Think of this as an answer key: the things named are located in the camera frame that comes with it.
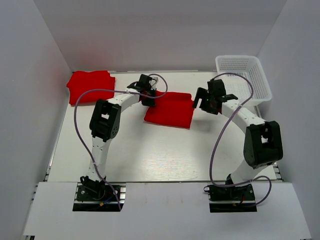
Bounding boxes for red t shirt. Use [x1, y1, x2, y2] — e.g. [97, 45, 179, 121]
[66, 70, 116, 106]
[144, 92, 194, 129]

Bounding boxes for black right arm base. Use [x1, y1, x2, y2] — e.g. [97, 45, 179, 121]
[203, 184, 255, 202]

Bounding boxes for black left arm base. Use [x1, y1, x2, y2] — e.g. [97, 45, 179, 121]
[75, 176, 117, 202]

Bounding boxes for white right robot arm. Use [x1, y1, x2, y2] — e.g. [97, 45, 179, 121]
[193, 79, 283, 188]

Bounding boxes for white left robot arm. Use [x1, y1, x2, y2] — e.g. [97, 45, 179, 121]
[86, 74, 158, 182]

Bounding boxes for white plastic mesh basket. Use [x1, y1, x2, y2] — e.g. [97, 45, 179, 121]
[215, 55, 272, 108]

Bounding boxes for red folded t shirt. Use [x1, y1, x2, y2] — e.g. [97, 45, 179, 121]
[66, 70, 116, 106]

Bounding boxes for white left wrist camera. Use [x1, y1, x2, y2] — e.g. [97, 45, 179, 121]
[150, 77, 159, 90]

